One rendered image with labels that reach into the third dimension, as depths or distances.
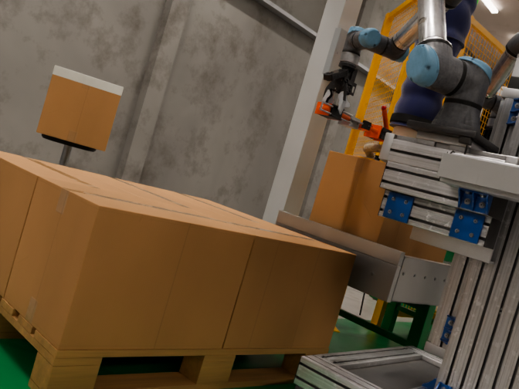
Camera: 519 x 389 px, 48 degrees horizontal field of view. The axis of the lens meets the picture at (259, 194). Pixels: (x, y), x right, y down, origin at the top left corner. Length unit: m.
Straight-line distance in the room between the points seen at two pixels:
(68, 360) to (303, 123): 2.47
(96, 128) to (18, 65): 3.86
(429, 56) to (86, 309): 1.21
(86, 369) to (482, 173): 1.21
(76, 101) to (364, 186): 1.82
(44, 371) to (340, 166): 1.58
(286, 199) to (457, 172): 2.13
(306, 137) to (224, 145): 5.88
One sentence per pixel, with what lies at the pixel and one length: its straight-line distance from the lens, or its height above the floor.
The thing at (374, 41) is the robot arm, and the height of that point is 1.36.
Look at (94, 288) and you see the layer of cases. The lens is 1.66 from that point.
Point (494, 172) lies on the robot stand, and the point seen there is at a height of 0.92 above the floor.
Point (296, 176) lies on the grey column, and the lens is 3.74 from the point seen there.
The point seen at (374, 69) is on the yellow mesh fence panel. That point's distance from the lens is 4.28.
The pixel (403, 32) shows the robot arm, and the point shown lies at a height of 1.42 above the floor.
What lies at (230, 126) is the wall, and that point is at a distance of 9.58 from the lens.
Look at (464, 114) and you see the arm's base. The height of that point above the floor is 1.09.
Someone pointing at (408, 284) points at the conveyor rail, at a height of 0.48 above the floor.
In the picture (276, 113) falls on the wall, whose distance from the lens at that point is 10.39.
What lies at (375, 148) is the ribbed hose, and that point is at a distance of 2.76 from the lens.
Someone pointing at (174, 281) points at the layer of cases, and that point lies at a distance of 1.80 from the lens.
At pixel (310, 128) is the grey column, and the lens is 3.76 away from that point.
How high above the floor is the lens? 0.73
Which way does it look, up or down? 2 degrees down
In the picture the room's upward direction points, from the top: 16 degrees clockwise
